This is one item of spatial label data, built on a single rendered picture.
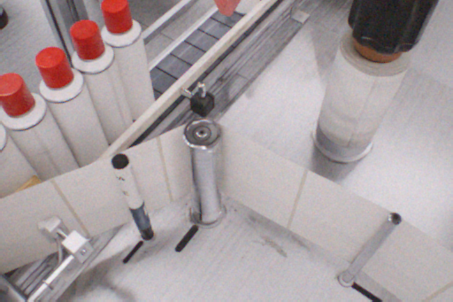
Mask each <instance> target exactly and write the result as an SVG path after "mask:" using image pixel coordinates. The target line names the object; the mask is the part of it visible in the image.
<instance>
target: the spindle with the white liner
mask: <svg viewBox="0 0 453 302"><path fill-rule="evenodd" d="M438 3H439V0H353V2H352V5H351V9H350V12H349V16H348V22H349V27H350V28H351V29H349V30H348V31H347V32H346V33H344V35H343V36H342V38H341V40H340V43H339V46H338V51H337V54H336V57H335V58H334V65H333V68H332V71H331V76H330V79H329V80H328V84H327V85H326V94H325V96H324V98H323V103H322V105H321V109H320V110H319V115H318V117H317V120H316V122H315V123H314V128H313V130H312V135H313V139H314V143H315V144H316V145H317V147H318V148H319V150H320V151H321V152H322V153H324V154H325V155H327V156H328V157H329V158H331V159H335V160H337V161H356V160H359V159H361V158H362V157H364V156H365V155H366V154H367V153H368V152H369V150H370V149H371V147H372V141H373V140H374V138H375V137H376V134H377V131H378V129H379V127H380V124H381V122H382V121H383V119H384V115H385V113H386V112H387V111H388V108H389V106H390V105H391V101H392V99H393V98H394V96H395V93H396V92H397V91H398V87H400V85H401V82H402V79H403V77H404V75H405V73H406V71H407V70H408V67H409V66H410V65H411V50H412V49H414V47H415V46H417V45H418V43H419V42H420V40H421V39H420V38H421V37H422V35H423V34H424V31H425V30H426V26H427V24H428V23H429V21H430V19H431V17H432V16H433V12H434V10H435V8H436V5H437V4H438Z"/></svg>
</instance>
